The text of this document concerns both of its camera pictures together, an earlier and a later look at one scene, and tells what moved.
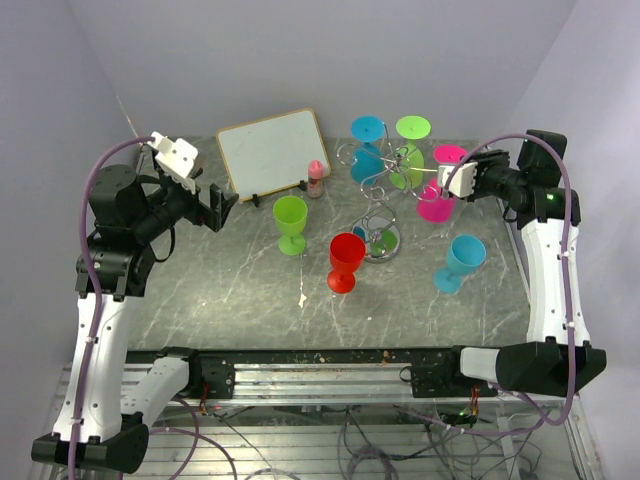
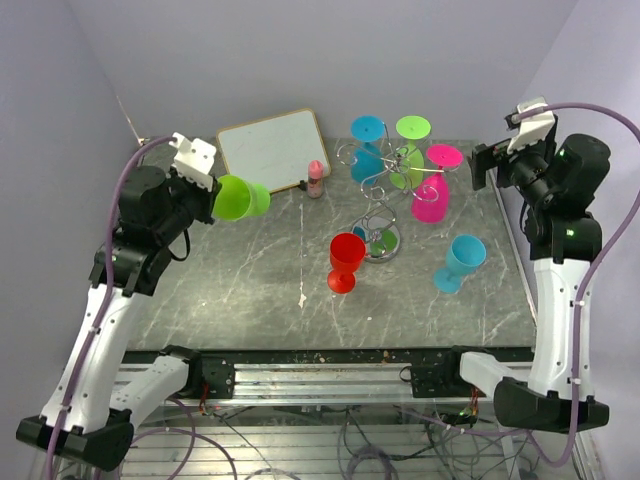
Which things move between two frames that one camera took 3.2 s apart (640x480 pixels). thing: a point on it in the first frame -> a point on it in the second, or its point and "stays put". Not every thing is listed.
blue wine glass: [367, 163] stays put
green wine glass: [290, 213] -> [239, 198]
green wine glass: [408, 173] stays put
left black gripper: [204, 214] stays put
